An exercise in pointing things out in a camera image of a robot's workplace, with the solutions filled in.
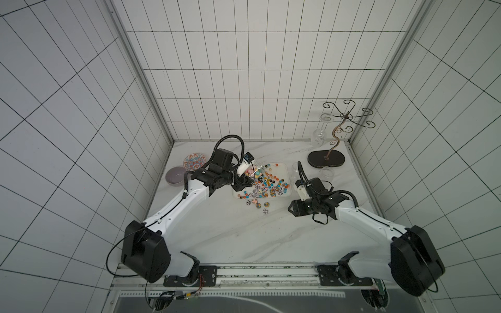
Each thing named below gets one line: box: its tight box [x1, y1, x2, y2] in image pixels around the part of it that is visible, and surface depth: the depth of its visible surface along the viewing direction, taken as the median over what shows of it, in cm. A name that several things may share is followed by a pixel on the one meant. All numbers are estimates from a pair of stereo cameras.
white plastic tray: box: [232, 162, 293, 200], surface depth 100 cm
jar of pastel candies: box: [244, 164, 264, 179], surface depth 79 cm
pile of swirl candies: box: [245, 183, 285, 215], surface depth 97 cm
